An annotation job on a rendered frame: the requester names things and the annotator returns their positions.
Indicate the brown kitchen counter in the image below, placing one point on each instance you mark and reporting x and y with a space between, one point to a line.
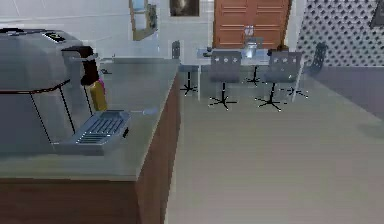
146 133

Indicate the grey spoon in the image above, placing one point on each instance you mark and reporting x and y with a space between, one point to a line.
146 110

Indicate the small black object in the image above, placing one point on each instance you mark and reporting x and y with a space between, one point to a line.
271 52
208 50

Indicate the white dining table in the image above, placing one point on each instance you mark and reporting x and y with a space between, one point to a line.
246 58

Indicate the clear glass vase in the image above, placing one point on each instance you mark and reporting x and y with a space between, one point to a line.
250 50

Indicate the yellow bottle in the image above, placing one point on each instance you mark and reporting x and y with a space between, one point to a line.
99 95

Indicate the dark framed picture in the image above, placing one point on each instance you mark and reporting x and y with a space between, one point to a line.
184 7

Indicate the brown wooden door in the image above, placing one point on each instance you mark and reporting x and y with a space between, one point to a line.
250 20

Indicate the grey coffee machine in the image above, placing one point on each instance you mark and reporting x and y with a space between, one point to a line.
33 83

